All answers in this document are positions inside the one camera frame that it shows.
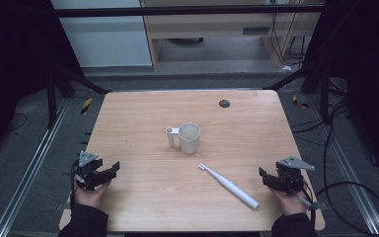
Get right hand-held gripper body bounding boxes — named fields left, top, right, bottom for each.
left=269, top=155, right=316, bottom=196

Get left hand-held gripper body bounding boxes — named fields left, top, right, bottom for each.
left=71, top=150, right=111, bottom=192

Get white electric toothbrush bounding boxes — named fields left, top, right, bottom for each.
left=197, top=162, right=261, bottom=210

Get white cup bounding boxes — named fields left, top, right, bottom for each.
left=165, top=121, right=202, bottom=156

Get person's right hand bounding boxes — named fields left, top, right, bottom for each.
left=269, top=187, right=311, bottom=217

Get person's left hand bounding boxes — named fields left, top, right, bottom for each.
left=73, top=179, right=112, bottom=210

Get yellow black tape strip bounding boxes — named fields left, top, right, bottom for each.
left=291, top=94, right=311, bottom=110
left=80, top=97, right=94, bottom=116

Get black metal stand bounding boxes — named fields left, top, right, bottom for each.
left=264, top=60, right=333, bottom=123
left=44, top=61, right=114, bottom=130

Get white cabinet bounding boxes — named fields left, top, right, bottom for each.
left=50, top=0, right=154, bottom=69

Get black curtain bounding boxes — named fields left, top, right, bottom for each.
left=0, top=0, right=84, bottom=162
left=304, top=0, right=379, bottom=182

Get light wooden desk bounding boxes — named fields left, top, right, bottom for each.
left=139, top=0, right=328, bottom=71

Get black horizontal bar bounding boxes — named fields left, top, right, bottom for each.
left=50, top=4, right=326, bottom=19

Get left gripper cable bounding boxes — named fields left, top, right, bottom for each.
left=68, top=170, right=77, bottom=212

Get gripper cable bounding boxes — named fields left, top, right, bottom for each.
left=68, top=170, right=77, bottom=212
left=296, top=183, right=321, bottom=229

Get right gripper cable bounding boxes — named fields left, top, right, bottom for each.
left=296, top=183, right=321, bottom=229

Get long black floor cable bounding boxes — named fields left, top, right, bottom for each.
left=290, top=100, right=379, bottom=237

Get aluminium floor rail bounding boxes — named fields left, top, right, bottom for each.
left=0, top=98, right=71, bottom=237
left=306, top=94, right=379, bottom=236

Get thin black floor cable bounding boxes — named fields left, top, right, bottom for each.
left=4, top=112, right=29, bottom=134

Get black cables under desk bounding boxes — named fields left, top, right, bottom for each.
left=268, top=12, right=312, bottom=67

